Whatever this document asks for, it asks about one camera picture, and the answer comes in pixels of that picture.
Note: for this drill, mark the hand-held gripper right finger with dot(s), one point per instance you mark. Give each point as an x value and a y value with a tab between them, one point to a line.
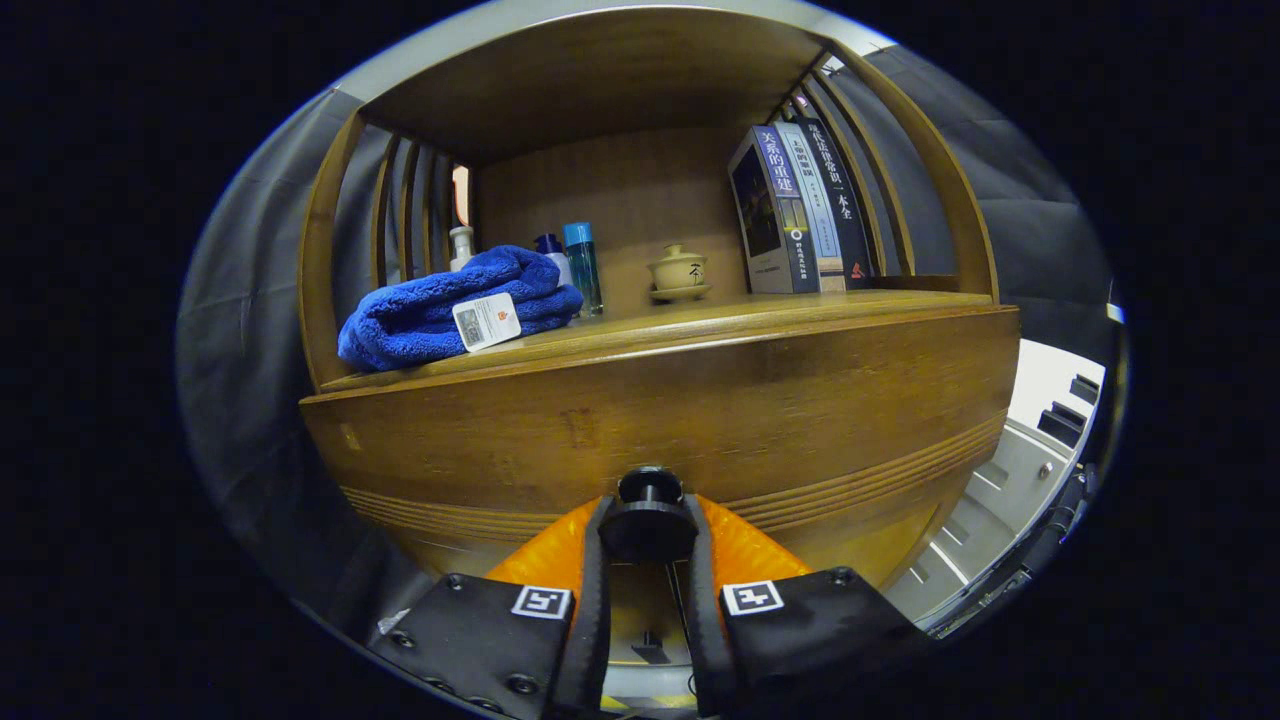
702	630

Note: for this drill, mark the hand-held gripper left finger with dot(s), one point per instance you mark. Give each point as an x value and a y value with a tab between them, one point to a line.
590	620

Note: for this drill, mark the wooden drawer with black knob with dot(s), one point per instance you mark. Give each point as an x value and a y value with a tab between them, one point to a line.
700	420

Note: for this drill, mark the wooden countertop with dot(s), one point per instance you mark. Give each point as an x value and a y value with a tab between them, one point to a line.
700	320

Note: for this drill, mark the wooden cabinet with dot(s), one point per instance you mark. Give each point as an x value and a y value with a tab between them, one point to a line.
600	80

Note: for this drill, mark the blue folded towel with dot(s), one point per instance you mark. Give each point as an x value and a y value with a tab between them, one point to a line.
430	320

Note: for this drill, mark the teal bottle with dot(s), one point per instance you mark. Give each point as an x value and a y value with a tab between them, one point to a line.
583	270

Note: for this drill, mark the beige lidded teacup with saucer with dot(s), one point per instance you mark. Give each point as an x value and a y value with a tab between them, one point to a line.
680	272

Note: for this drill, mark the white bottle with blue cap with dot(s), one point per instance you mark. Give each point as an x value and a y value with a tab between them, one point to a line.
549	244

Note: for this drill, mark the white pump bottle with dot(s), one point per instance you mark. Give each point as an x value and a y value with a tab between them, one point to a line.
461	250

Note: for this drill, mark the white table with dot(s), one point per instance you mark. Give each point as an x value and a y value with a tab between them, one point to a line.
1040	380

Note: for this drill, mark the book with pale spine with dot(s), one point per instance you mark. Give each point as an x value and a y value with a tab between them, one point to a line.
815	200

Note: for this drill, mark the book with black spine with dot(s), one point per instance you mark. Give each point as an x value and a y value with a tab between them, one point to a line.
845	200

